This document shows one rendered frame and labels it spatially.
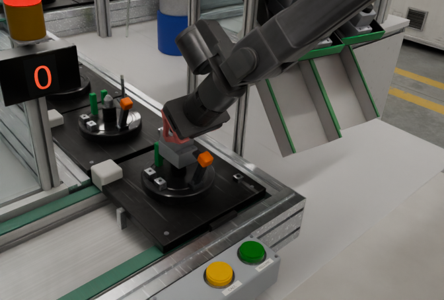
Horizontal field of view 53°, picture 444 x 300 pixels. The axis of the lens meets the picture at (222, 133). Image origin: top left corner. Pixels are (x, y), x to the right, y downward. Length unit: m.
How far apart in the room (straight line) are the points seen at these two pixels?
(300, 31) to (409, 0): 4.38
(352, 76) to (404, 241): 0.39
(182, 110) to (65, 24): 1.29
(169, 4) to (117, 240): 1.05
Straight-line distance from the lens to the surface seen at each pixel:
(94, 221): 0.87
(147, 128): 1.02
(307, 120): 0.97
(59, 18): 1.94
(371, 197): 1.08
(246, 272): 0.71
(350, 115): 1.08
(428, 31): 4.90
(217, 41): 0.64
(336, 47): 0.89
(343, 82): 1.10
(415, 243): 1.00
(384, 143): 1.30
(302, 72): 1.01
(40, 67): 0.72
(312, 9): 0.57
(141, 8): 2.10
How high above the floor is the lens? 1.49
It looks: 31 degrees down
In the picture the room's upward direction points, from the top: 4 degrees clockwise
